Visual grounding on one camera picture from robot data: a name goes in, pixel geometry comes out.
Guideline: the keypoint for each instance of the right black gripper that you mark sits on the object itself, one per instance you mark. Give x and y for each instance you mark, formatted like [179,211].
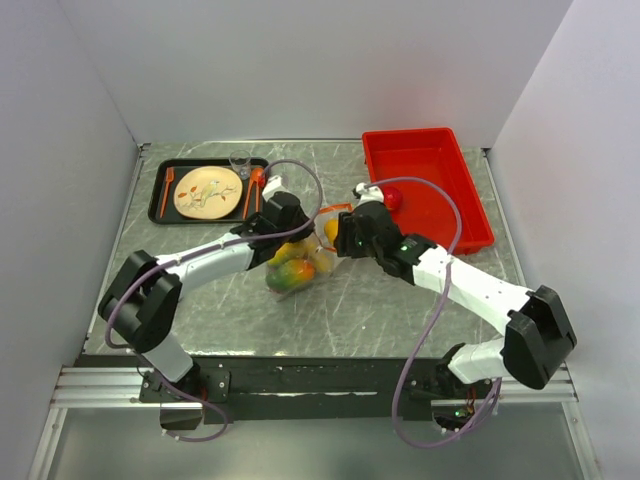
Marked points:
[345,240]

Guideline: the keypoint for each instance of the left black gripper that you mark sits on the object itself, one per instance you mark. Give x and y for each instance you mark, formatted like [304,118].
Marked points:
[305,234]

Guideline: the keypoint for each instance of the orange fake fruit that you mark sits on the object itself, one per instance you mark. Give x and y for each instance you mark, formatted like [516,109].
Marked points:
[331,228]

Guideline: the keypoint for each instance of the red fake apple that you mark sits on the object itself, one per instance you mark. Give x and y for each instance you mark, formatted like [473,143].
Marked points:
[392,198]

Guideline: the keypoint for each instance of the clear zip top bag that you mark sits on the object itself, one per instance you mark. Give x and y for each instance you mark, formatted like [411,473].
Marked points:
[318,239]

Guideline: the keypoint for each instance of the green orange fake mango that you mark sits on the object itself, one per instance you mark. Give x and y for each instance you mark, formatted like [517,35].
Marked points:
[289,276]

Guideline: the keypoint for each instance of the yellow fake lemon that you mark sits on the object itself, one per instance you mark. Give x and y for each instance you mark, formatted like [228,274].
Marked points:
[287,252]

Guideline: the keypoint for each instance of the yellow fake fruit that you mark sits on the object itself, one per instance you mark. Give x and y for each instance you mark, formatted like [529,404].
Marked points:
[322,260]

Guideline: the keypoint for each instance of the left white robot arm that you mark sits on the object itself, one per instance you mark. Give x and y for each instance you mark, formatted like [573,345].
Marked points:
[140,304]

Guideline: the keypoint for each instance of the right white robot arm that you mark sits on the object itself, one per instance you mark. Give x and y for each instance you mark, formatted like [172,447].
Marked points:
[536,335]

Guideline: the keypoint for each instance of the orange plastic spoon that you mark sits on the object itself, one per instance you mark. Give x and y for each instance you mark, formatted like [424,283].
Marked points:
[257,177]

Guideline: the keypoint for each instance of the clear plastic cup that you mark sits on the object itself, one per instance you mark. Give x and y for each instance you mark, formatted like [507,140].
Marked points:
[240,162]

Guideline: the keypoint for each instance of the beige bird plate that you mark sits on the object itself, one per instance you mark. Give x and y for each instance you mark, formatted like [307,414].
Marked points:
[208,193]

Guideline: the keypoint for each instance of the orange plastic fork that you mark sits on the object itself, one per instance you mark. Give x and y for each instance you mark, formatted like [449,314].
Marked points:
[168,180]

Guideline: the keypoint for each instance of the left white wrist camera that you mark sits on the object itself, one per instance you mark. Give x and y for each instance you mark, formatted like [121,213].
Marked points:
[274,184]

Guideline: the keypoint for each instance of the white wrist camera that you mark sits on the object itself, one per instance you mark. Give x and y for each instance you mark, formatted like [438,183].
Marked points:
[365,193]
[274,184]

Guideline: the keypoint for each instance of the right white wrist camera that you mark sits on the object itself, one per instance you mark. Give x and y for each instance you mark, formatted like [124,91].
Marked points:
[365,193]

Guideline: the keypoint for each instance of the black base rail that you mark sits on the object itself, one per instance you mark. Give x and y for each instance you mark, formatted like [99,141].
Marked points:
[229,389]

